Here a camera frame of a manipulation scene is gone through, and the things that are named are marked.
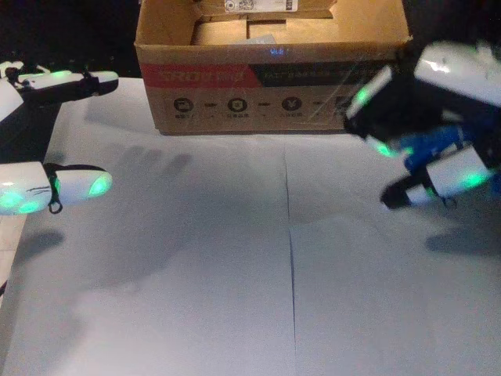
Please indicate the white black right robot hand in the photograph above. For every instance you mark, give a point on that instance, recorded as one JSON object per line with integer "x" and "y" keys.
{"x": 450, "y": 74}

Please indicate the white table sheet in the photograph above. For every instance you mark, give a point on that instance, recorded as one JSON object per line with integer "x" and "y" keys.
{"x": 235, "y": 293}

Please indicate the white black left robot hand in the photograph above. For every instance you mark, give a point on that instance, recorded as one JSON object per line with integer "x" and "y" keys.
{"x": 74, "y": 188}

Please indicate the open brown cardboard box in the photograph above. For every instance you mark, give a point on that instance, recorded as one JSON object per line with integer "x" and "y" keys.
{"x": 242, "y": 94}

